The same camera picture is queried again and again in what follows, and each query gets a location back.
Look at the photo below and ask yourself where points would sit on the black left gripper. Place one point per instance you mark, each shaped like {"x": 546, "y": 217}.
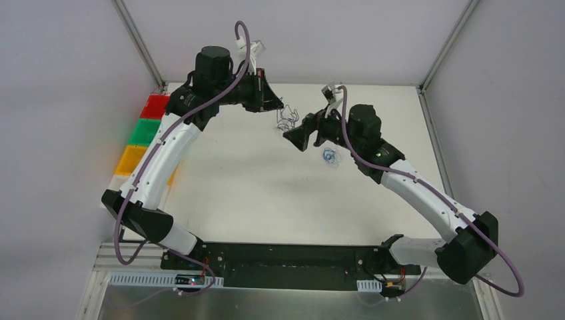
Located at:
{"x": 260, "y": 89}

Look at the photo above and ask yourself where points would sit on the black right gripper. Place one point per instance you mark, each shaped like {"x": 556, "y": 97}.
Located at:
{"x": 318, "y": 130}

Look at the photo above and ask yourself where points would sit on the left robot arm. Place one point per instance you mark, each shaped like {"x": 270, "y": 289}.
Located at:
{"x": 189, "y": 109}

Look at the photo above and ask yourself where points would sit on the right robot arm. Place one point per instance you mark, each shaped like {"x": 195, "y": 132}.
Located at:
{"x": 464, "y": 245}

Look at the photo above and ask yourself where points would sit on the red plastic bin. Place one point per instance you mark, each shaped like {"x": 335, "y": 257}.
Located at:
{"x": 154, "y": 107}

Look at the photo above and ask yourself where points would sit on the green plastic bin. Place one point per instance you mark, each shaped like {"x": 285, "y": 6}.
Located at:
{"x": 144, "y": 132}

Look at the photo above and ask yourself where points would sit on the yellow plastic bin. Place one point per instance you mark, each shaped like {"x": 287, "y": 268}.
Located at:
{"x": 129, "y": 160}

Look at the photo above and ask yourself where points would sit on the white plastic bin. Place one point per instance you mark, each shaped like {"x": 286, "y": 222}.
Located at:
{"x": 117, "y": 181}

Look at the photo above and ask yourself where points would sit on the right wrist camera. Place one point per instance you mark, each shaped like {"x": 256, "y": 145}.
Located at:
{"x": 334, "y": 97}

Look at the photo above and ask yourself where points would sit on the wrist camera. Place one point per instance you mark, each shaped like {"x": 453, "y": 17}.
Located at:
{"x": 256, "y": 49}
{"x": 334, "y": 97}

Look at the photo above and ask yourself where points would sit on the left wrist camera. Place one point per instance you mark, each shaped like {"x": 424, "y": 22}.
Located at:
{"x": 256, "y": 49}

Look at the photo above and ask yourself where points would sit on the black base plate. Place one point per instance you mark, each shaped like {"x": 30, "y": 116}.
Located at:
{"x": 303, "y": 267}

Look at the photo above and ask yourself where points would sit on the aluminium frame rail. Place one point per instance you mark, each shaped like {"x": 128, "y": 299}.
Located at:
{"x": 456, "y": 262}

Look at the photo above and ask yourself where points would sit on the white cable duct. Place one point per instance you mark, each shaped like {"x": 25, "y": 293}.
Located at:
{"x": 180, "y": 280}

